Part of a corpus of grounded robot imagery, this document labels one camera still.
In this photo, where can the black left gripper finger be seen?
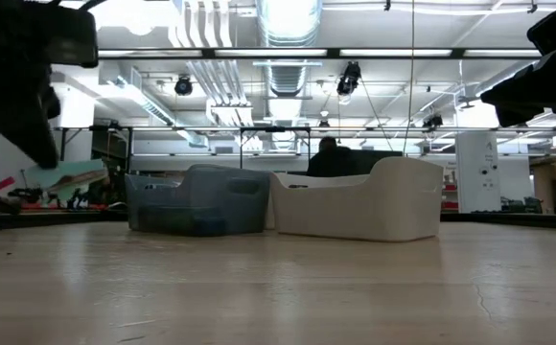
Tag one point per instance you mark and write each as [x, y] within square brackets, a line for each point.
[33, 139]

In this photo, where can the black overhead light bar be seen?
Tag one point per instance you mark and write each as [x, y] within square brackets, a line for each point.
[333, 52]

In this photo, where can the black hanging spotlight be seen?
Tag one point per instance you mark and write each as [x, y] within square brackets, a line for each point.
[183, 86]
[432, 121]
[350, 76]

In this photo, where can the translucent grey storage bin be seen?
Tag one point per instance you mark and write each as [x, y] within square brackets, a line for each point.
[239, 201]

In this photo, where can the person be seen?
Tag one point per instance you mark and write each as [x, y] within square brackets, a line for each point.
[328, 160]

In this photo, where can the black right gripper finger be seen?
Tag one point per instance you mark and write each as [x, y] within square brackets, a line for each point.
[527, 106]
[527, 86]

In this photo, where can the white pillar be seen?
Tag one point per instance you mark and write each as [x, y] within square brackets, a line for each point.
[477, 172]

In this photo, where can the white plastic storage bin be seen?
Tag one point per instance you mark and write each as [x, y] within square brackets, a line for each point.
[271, 220]
[393, 201]

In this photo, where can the black monitor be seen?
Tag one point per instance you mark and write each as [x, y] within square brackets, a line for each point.
[378, 160]

